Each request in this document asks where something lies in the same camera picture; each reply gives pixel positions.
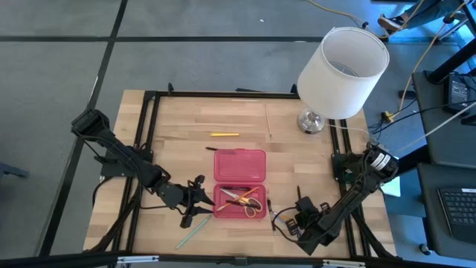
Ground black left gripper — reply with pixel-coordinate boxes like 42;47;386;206
154;173;216;229

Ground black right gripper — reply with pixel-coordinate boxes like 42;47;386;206
285;196;332;239

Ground green pencil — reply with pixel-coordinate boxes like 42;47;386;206
176;214;213;250

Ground yellow-handled scissors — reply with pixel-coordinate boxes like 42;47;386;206
219;188;264;219

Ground natural wooden pencil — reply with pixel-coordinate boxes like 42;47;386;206
263;103;274;141

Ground pink translucent supply box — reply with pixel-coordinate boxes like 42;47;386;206
212;148;268;220

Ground dark grey keyboard desk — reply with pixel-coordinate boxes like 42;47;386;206
416;162;476;261

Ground white-shade silver table lamp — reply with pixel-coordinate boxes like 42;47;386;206
296;25;391;135

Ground black computer keyboard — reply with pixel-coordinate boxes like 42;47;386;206
437;187;476;246

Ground black power adapter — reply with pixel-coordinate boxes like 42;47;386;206
443;74;472;115

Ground dark grey chair leg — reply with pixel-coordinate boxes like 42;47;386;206
0;161;30;179

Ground person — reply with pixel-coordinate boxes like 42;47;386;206
377;0;476;38

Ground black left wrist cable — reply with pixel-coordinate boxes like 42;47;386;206
139;202;189;217

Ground silver frame bracket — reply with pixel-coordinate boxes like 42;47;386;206
322;259;367;268
116;255;160;266

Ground white lamp cord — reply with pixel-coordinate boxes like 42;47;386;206
326;124;374;139

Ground black aluminium table frame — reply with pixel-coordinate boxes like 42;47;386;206
0;82;476;268

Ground white taut cable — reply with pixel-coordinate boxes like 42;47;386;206
396;110;476;153

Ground yellow hanging cable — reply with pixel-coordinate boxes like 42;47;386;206
397;0;470;112

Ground yellow floor cable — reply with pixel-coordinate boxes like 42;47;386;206
306;0;390;41

